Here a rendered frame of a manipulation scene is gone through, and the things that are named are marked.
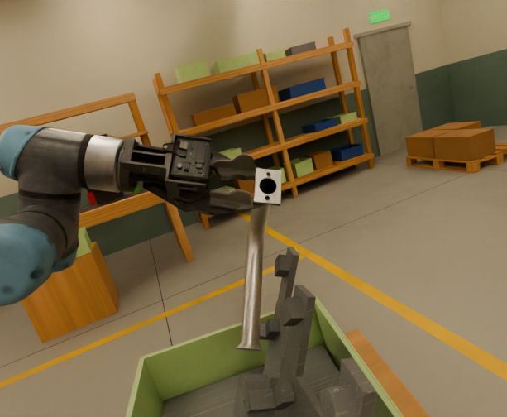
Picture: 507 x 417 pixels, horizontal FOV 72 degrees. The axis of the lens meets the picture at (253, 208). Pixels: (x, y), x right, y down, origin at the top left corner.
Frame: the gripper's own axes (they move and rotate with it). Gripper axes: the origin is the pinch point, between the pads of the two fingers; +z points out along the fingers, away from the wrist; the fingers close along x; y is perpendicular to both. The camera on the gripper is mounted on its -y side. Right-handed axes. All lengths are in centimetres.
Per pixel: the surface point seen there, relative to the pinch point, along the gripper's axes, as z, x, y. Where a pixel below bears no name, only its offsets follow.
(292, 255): 7.7, -7.4, -10.0
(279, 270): 5.9, -10.1, -11.7
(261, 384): 4.9, -29.0, -16.5
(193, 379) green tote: -6, -32, -39
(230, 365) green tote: 1.5, -28.1, -37.2
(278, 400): 4.9, -29.2, -4.1
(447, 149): 286, 217, -300
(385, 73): 277, 432, -413
